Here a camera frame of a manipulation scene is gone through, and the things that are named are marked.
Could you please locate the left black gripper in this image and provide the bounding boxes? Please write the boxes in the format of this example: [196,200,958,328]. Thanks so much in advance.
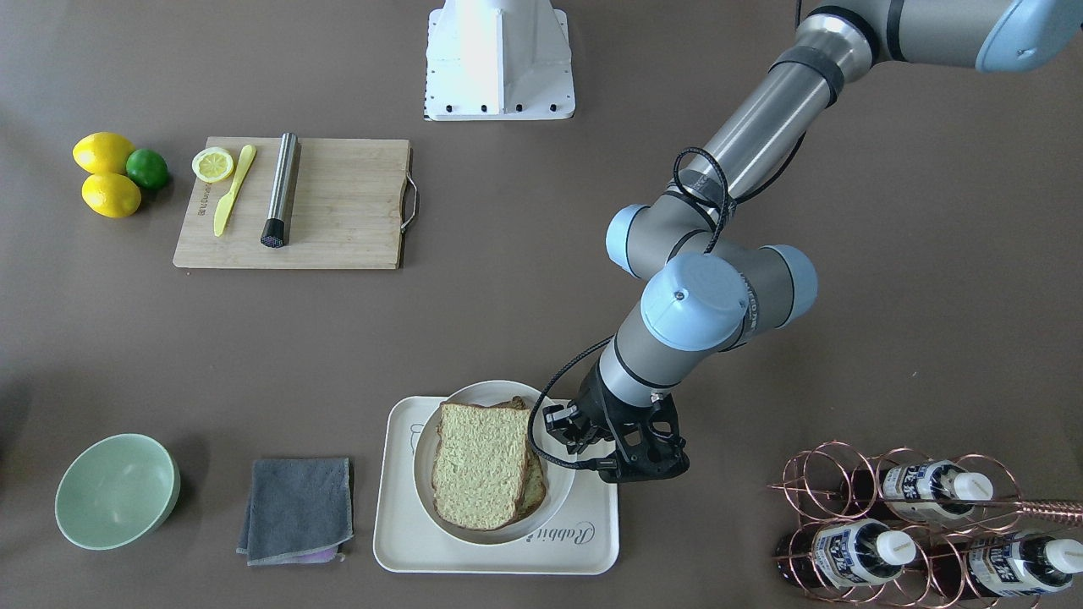
[542,364,690,483]

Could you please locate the white round plate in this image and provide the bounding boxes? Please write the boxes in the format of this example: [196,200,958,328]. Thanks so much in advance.
[413,379,574,545]

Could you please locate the plain bread slice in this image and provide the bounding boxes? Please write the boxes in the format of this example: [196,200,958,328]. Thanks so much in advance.
[431,399,511,531]

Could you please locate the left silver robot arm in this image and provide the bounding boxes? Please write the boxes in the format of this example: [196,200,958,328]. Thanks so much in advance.
[527,1,1080,483]

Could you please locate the cream rabbit tray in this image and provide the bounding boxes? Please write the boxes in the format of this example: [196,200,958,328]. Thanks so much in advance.
[374,397,619,575]

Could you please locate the grey folded cloth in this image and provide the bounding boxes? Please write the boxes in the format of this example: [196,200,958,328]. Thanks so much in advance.
[236,456,355,567]

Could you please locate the tea bottle two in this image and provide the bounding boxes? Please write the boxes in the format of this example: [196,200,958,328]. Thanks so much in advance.
[773,518,917,589]

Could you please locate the bamboo cutting board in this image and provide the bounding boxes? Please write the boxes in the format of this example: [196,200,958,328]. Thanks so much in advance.
[173,137,412,270]

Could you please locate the steel cylinder muddler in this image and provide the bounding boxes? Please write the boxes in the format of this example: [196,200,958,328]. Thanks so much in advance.
[261,132,300,248]

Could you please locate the tea bottle one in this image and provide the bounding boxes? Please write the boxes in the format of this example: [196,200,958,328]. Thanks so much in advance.
[839,459,993,524]

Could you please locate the yellow plastic knife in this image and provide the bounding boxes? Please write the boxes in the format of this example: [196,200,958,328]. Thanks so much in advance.
[213,144,258,238]

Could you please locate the lemon half slice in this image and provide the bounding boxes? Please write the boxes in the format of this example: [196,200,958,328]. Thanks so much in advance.
[190,146,235,184]

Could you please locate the green bowl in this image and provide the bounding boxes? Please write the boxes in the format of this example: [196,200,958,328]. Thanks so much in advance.
[54,433,181,550]

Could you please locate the tea bottle three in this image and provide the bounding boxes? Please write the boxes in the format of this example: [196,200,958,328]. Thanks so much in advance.
[928,529,1082,601]

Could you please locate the green lime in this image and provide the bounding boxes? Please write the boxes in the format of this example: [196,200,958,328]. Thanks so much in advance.
[125,150,169,190]

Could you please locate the yellow lemon lower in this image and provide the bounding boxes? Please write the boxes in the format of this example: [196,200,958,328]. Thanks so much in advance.
[81,173,142,218]

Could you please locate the yellow lemon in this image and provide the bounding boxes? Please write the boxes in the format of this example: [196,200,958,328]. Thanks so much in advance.
[81,173,142,218]
[71,132,135,174]

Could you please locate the yellow lemon upper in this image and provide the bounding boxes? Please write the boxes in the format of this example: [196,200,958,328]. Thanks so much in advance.
[71,132,135,174]

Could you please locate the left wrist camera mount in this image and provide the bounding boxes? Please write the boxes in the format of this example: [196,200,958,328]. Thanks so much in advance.
[598,396,690,483]

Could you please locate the copper wire bottle rack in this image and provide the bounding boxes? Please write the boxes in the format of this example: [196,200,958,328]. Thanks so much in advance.
[770,441,1080,608]

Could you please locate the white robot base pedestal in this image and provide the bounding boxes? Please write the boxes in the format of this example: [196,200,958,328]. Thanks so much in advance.
[423,1,576,121]

